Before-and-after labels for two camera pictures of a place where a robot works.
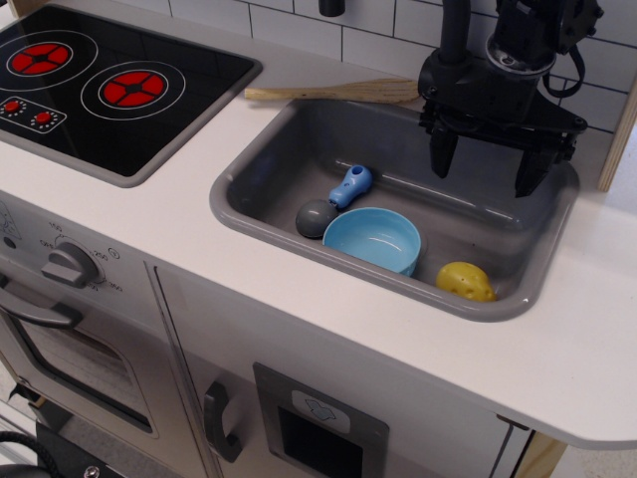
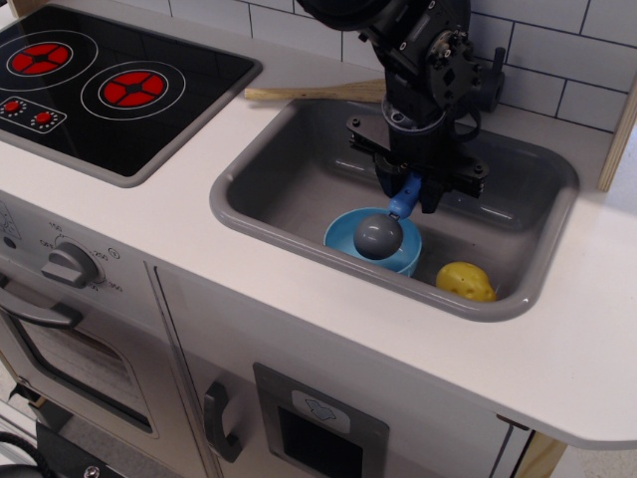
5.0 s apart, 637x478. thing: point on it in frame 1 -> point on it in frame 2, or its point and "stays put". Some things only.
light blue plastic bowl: [377, 236] stays put
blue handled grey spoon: [317, 218] -> [378, 235]
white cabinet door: [432, 434] stays put
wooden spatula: [378, 91] stays put
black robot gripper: [472, 95] -> [426, 140]
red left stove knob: [12, 106] stays put
